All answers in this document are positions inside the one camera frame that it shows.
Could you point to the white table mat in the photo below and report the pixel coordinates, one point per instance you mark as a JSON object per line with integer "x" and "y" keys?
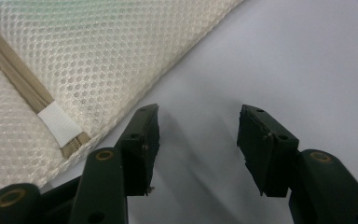
{"x": 276, "y": 62}

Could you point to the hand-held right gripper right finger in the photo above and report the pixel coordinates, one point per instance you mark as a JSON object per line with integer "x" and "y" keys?
{"x": 261, "y": 149}

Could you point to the green printed garment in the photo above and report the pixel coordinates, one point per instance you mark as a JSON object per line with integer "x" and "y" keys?
{"x": 59, "y": 7}

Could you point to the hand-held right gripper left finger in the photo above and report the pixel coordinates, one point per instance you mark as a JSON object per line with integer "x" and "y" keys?
{"x": 138, "y": 149}

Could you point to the cream mesh laundry bag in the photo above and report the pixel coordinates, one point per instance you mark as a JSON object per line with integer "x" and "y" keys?
{"x": 112, "y": 56}

